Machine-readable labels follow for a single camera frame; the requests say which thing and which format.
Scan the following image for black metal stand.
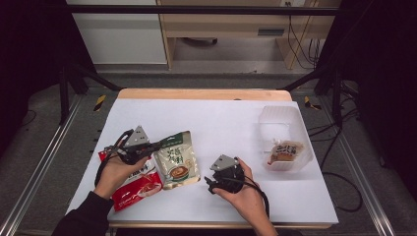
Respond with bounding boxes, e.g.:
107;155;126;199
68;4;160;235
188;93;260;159
281;63;343;129
58;62;122;126

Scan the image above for white cabinet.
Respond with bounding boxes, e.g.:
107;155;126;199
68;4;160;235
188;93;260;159
65;0;168;65

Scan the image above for black horizontal bar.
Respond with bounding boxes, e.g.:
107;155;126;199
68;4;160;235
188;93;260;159
42;4;342;17

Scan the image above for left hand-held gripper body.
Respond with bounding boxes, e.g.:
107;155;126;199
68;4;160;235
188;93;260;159
104;125;155;165

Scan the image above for black floor cables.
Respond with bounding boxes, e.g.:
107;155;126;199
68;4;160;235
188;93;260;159
308;82;365;213

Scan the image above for black hanging cables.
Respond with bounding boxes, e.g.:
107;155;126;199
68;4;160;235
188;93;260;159
284;1;324;70

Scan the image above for white paper sheet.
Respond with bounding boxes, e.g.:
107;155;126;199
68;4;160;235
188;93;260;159
65;97;339;225

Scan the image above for clear plastic container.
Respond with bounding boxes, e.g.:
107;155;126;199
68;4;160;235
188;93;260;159
258;105;314;174

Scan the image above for aluminium rail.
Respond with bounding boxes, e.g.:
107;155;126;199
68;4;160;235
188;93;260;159
0;94;83;236
319;96;396;236

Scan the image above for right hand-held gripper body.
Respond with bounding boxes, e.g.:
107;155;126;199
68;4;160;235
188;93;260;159
209;154;246;195

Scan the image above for light wooden desk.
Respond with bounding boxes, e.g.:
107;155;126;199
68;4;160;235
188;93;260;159
156;0;342;71

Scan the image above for small orange spout pouch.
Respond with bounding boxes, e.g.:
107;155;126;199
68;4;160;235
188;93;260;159
267;139;306;165

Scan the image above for dark curtain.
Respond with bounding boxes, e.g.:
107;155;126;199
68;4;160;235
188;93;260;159
314;0;417;195
0;0;96;158

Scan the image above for left hand-held gripper cable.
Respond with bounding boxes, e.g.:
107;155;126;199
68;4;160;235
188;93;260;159
93;129;134;188

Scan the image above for person's left hand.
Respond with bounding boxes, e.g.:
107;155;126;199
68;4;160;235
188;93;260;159
93;153;150;201

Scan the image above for green and beige sauce packet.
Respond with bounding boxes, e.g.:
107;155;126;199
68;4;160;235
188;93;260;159
152;130;202;191

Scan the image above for person's right hand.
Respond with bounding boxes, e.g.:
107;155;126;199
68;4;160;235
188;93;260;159
211;157;264;216

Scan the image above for yellow and black tape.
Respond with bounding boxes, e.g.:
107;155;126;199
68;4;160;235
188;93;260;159
92;93;107;112
303;95;323;111

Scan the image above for red sauce packet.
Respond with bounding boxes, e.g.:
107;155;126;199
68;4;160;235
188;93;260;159
97;148;164;213

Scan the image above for wooden table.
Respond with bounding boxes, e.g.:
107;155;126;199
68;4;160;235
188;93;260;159
97;88;332;230

